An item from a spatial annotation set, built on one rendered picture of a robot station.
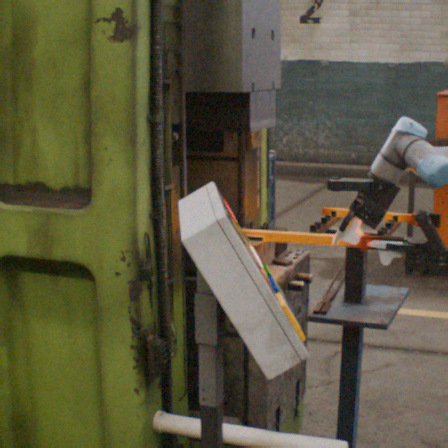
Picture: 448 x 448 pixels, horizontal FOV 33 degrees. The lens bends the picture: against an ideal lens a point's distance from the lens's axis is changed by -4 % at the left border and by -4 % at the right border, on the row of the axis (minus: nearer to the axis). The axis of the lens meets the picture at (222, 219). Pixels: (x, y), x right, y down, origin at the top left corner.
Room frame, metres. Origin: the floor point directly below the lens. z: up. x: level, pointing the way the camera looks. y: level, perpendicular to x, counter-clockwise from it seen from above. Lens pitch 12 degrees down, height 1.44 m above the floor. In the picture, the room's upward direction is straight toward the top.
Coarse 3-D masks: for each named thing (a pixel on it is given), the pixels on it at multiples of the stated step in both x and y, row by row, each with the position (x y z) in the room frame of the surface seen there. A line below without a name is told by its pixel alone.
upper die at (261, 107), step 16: (192, 96) 1.86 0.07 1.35; (208, 96) 1.85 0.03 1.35; (224, 96) 1.83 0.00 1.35; (240, 96) 1.82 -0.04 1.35; (256, 96) 1.85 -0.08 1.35; (272, 96) 1.97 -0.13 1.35; (192, 112) 1.86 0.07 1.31; (208, 112) 1.85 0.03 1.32; (224, 112) 1.83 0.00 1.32; (240, 112) 1.82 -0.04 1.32; (256, 112) 1.85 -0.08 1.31; (272, 112) 1.97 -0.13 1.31; (192, 128) 1.86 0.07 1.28; (208, 128) 1.85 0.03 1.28; (224, 128) 1.83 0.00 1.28; (240, 128) 1.82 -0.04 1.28; (256, 128) 1.85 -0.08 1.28
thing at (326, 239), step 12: (264, 240) 1.91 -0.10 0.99; (276, 240) 1.90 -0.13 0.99; (288, 240) 1.89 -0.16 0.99; (300, 240) 1.88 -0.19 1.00; (312, 240) 1.87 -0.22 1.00; (324, 240) 1.86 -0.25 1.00; (360, 240) 1.82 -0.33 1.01; (372, 240) 1.82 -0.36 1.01; (384, 240) 1.80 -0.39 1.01; (396, 240) 1.79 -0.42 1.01
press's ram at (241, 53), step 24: (192, 0) 1.81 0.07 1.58; (216, 0) 1.78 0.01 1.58; (240, 0) 1.76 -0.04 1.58; (264, 0) 1.91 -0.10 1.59; (192, 24) 1.81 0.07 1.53; (216, 24) 1.78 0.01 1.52; (240, 24) 1.76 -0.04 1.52; (264, 24) 1.91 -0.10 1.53; (192, 48) 1.81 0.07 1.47; (216, 48) 1.78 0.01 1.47; (240, 48) 1.76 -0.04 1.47; (264, 48) 1.91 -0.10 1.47; (192, 72) 1.81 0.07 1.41; (216, 72) 1.78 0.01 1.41; (240, 72) 1.76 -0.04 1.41; (264, 72) 1.91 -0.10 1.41
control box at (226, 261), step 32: (192, 224) 1.24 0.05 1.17; (224, 224) 1.18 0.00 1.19; (192, 256) 1.18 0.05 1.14; (224, 256) 1.18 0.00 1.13; (224, 288) 1.18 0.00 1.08; (256, 288) 1.18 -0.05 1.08; (256, 320) 1.18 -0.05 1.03; (288, 320) 1.19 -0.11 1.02; (256, 352) 1.18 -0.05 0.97; (288, 352) 1.19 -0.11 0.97
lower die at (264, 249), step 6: (252, 240) 1.91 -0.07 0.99; (258, 240) 1.90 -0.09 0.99; (258, 246) 1.87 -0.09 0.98; (264, 246) 1.91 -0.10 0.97; (270, 246) 1.96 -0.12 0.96; (186, 252) 1.87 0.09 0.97; (258, 252) 1.87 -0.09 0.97; (264, 252) 1.91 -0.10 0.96; (270, 252) 1.96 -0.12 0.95; (186, 258) 1.87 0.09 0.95; (258, 258) 1.87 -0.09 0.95; (264, 258) 1.91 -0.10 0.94; (270, 258) 1.96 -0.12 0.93
